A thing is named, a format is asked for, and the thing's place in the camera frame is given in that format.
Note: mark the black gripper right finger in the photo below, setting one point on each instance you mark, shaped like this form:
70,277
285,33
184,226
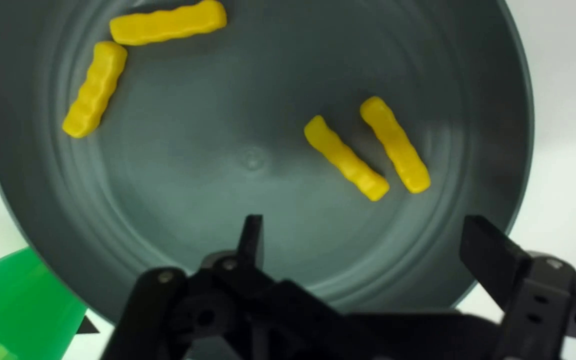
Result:
536,293

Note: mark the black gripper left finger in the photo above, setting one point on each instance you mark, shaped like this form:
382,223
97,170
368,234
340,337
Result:
228,299

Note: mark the grey round plate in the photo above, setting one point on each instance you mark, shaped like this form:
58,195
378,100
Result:
206,130

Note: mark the green plastic cup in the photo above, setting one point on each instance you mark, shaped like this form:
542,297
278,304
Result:
38,314

